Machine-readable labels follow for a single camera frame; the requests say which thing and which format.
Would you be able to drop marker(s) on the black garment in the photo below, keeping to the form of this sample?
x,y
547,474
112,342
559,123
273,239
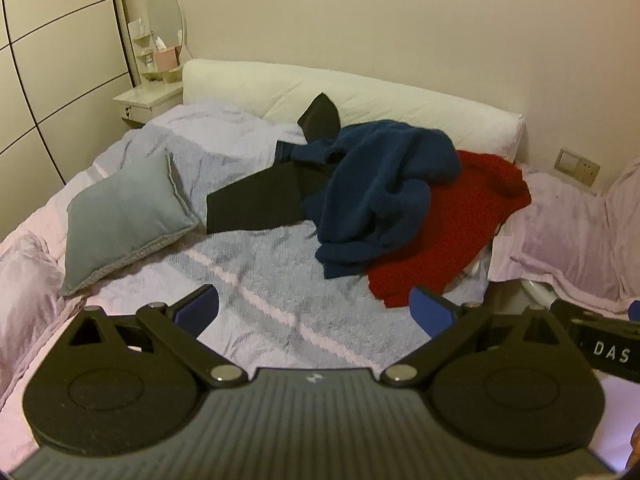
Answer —
x,y
260,200

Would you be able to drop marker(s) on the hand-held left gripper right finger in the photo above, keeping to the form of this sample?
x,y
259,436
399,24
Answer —
x,y
430,310

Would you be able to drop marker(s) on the small white bottle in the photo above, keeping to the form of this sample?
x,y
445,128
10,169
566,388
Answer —
x,y
141,27

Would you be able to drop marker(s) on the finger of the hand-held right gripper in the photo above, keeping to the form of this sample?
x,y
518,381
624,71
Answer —
x,y
634,310
575,316

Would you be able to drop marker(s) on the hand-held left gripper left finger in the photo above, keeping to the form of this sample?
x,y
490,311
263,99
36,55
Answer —
x,y
197,305

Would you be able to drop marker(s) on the pink tissue box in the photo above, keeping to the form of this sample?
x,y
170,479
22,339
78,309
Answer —
x,y
166,60

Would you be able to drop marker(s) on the white padded headboard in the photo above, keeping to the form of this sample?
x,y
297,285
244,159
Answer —
x,y
400,95

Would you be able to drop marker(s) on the white vanity table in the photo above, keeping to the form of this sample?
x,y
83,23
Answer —
x,y
145,95

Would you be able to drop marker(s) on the grey square pillow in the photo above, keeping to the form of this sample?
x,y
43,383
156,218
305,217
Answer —
x,y
125,215

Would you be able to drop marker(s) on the pink and lavender bed blanket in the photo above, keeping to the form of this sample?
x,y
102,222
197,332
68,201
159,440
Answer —
x,y
280,270

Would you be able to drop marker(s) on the dark blue knit sweater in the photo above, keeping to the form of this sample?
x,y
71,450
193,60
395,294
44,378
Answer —
x,y
380,185

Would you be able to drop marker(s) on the large pink pillow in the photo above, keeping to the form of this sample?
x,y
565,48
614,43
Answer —
x,y
25,300

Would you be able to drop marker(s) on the gold wall switch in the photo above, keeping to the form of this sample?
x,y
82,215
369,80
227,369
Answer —
x,y
566,160

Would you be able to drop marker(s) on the red knit sweater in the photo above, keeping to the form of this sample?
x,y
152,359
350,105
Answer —
x,y
450,240

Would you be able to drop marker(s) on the cream panelled wardrobe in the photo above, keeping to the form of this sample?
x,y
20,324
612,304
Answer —
x,y
50,60

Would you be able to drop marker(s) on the oval vanity mirror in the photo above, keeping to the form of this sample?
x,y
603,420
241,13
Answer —
x,y
165,15

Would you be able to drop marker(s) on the gold wall socket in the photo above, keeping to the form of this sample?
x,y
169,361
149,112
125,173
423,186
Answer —
x,y
587,170

